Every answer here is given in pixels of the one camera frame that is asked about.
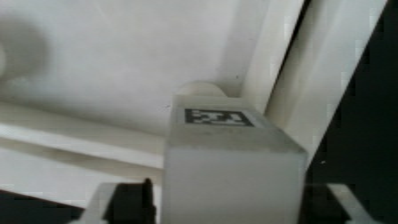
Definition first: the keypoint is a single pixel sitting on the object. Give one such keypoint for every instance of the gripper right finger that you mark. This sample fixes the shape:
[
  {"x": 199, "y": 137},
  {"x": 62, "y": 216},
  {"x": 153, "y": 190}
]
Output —
[{"x": 332, "y": 206}]

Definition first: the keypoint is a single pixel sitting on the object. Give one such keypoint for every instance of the white table leg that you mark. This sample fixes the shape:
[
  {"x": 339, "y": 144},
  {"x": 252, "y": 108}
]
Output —
[{"x": 233, "y": 163}]

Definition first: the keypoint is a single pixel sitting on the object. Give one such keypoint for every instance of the white square tabletop part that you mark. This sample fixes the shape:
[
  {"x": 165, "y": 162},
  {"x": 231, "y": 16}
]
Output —
[{"x": 98, "y": 57}]

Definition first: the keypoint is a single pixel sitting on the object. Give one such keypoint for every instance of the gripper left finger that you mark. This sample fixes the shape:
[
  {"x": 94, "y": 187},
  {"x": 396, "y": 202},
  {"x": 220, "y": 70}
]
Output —
[{"x": 121, "y": 204}]

